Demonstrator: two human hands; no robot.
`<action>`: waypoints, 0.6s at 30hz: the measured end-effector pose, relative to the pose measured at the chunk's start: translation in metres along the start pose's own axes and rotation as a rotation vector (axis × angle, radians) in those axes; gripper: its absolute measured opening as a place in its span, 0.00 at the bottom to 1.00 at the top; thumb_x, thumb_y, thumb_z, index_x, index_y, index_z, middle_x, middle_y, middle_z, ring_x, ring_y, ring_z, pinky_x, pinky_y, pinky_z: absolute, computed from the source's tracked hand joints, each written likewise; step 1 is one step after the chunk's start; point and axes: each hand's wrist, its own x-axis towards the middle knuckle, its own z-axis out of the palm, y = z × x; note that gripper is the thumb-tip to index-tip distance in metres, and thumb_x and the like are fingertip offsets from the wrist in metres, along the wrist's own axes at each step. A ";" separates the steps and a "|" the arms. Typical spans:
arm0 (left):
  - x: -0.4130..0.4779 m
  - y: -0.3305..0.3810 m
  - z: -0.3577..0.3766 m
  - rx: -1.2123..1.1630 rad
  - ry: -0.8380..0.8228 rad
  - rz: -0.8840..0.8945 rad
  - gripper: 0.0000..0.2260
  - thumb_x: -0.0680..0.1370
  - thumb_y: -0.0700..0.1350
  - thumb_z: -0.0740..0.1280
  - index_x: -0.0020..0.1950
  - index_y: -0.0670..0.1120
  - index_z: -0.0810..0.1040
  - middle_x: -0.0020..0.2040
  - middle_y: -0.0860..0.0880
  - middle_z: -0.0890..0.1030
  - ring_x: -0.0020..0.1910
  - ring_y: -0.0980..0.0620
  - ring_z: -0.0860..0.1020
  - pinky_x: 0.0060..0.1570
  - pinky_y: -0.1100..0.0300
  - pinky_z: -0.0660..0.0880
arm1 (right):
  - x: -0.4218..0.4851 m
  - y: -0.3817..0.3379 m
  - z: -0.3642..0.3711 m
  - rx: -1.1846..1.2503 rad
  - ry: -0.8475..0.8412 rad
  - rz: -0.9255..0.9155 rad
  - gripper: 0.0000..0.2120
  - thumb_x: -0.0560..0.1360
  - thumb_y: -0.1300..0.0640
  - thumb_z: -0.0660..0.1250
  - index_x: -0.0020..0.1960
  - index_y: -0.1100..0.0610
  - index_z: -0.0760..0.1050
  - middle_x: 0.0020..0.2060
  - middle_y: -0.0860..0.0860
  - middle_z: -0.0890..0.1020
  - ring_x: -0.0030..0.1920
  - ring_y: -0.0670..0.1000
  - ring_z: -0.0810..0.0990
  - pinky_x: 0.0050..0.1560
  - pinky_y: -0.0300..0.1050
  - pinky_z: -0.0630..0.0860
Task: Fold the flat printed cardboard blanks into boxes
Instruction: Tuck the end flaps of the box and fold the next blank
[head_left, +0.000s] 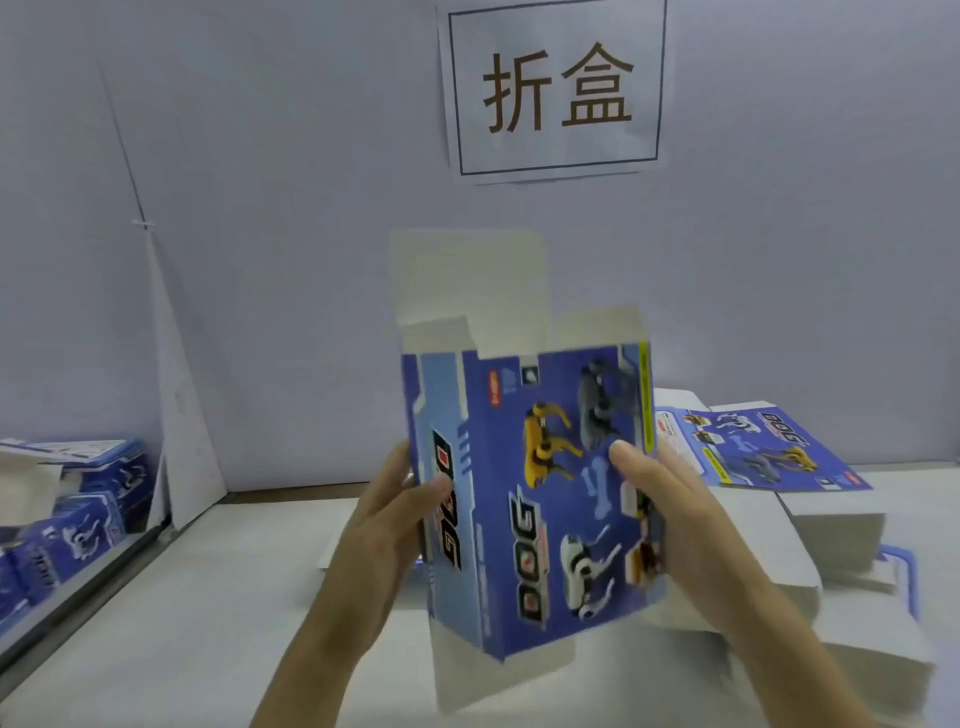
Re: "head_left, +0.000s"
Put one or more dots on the person's right hand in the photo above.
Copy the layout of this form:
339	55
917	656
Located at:
698	533

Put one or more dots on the person's left hand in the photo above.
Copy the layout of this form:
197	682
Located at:
375	555

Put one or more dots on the stack of boxes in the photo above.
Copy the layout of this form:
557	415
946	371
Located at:
333	548
855	630

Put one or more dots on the blue dog-print cardboard box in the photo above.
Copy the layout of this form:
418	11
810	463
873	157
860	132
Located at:
510	510

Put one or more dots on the pile of blue boxes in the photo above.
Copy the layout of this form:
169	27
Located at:
68	525

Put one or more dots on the person's right forearm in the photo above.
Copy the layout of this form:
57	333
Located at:
803	683

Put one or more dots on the person's left forearm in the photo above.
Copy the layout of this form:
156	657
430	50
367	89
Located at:
308	683

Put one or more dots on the white paper wall sign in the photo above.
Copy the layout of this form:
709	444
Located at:
555	150

